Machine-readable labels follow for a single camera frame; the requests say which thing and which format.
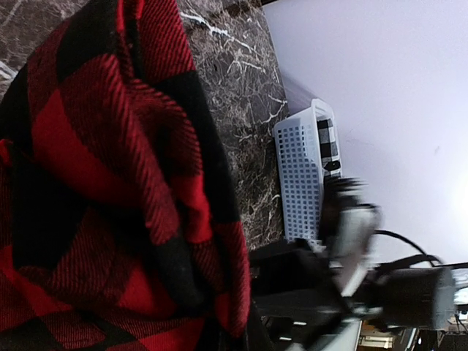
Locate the red black plaid shirt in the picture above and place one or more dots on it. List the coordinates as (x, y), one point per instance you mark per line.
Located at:
(119, 223)

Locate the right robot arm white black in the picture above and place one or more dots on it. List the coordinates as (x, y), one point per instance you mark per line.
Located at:
(305, 296)

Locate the white plastic laundry basket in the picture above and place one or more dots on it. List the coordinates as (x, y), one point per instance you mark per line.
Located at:
(300, 171)

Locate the black white checked shirt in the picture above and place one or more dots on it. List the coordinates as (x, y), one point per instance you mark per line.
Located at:
(329, 148)

